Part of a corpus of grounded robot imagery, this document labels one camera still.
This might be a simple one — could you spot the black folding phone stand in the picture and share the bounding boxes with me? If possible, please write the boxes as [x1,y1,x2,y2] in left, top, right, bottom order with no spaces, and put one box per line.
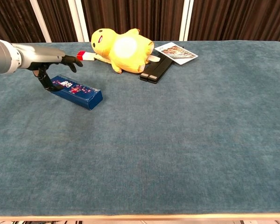
[139,55,174,84]

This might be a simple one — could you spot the yellow plush toy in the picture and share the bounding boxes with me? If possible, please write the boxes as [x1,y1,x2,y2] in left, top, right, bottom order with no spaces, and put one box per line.
[91,28,155,75]

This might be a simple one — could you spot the brown pleated curtain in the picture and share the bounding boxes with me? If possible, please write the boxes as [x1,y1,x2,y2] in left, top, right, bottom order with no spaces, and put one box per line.
[0,0,280,44]

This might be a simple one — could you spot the white printed picture card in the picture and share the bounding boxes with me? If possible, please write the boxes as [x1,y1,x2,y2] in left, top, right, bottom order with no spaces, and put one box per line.
[154,42,199,66]

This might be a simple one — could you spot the blue velvet table cloth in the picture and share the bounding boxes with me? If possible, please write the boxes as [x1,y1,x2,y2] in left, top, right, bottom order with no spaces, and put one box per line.
[0,41,280,217]

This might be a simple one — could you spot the blue printed glasses case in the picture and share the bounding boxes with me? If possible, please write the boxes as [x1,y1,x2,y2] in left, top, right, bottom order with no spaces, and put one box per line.
[50,75,104,111]

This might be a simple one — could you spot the red and white small box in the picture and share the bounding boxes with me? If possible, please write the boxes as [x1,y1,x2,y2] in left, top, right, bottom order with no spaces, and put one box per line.
[76,50,95,63]

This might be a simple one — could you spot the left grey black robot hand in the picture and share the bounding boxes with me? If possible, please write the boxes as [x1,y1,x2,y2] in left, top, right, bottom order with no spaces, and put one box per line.
[18,43,84,92]

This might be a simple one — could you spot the white metal frame post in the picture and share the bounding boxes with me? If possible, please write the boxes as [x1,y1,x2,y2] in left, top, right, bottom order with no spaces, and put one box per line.
[67,0,90,42]
[29,0,52,43]
[178,0,194,42]

